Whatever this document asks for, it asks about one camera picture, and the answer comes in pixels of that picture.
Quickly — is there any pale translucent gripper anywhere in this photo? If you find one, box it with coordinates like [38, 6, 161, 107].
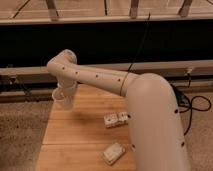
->
[59, 83, 78, 102]

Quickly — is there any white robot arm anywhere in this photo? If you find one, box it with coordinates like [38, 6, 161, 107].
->
[47, 49, 191, 171]

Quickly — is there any white labelled plastic bottle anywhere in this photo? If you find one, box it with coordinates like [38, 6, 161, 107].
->
[104, 112, 128, 128]

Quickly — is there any white rectangular sponge block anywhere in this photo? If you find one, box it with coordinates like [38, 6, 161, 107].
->
[103, 142, 126, 165]

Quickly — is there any black cable left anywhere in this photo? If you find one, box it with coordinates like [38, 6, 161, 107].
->
[0, 74, 34, 101]

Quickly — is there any black hanging cable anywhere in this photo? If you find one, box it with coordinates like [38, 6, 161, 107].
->
[126, 12, 152, 74]

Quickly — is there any black floor cable right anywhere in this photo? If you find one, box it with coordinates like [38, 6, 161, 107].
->
[170, 83, 212, 136]

